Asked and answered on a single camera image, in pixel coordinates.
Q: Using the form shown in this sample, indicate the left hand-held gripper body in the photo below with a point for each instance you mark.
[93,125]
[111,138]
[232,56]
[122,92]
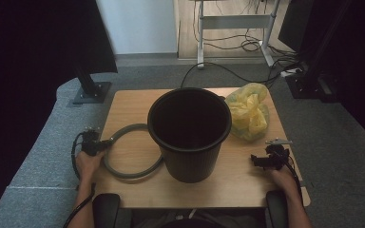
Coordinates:
[90,142]

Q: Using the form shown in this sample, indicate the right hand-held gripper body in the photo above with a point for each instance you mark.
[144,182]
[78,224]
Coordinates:
[278,156]

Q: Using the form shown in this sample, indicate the yellow garbage bag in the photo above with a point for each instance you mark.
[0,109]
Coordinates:
[250,117]

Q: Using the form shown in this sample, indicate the black trash bin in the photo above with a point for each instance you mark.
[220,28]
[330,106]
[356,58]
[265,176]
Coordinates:
[190,126]

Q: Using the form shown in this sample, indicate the person's left hand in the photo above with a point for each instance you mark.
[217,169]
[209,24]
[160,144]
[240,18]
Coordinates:
[88,166]

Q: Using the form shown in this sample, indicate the person's right hand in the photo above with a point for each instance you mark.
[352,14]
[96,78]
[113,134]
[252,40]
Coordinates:
[286,182]

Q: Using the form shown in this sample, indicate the black chair armrest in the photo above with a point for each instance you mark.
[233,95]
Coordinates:
[106,210]
[276,209]

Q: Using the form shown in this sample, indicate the black stand base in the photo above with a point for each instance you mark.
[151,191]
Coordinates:
[307,87]

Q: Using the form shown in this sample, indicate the person's dark clothing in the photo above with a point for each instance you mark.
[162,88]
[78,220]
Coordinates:
[199,220]

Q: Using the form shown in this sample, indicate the black curtain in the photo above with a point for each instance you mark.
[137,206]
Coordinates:
[355,63]
[28,63]

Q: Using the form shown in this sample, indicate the black monitor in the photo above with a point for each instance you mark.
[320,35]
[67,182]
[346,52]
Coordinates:
[294,25]

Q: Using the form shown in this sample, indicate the black stand with base plate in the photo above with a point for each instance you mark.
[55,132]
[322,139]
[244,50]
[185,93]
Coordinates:
[90,90]

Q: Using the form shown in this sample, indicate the grey metal desk frame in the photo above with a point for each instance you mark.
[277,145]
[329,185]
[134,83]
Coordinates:
[234,22]

